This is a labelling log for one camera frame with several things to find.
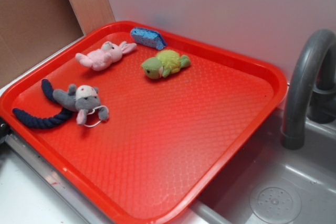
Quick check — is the metal rail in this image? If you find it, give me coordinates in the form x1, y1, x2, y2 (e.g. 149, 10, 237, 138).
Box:
1, 122, 111, 223

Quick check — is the brown cardboard panel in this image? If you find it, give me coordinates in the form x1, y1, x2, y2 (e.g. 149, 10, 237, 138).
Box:
1, 0, 83, 87

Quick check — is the gray plastic faucet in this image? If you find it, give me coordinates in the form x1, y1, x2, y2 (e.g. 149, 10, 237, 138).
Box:
280, 29, 335, 150

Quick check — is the gray plastic sink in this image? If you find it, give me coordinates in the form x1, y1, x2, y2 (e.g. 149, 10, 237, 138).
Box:
191, 111, 335, 223

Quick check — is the pink plush rabbit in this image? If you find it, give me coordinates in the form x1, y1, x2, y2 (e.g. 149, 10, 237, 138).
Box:
75, 41, 137, 71

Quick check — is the green plush turtle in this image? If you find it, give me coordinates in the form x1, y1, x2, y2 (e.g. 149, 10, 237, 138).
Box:
141, 50, 191, 80

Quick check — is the dark blue rope toy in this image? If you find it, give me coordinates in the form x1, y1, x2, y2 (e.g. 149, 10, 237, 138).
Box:
12, 79, 73, 130

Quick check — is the blue sponge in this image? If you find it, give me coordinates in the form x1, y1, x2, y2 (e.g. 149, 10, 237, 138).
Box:
130, 27, 167, 50

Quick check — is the red plastic tray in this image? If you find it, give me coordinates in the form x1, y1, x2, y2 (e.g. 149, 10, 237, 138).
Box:
1, 22, 287, 223

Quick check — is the gray plush mouse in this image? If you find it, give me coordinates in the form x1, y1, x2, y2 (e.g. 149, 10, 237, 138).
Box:
52, 84, 109, 127

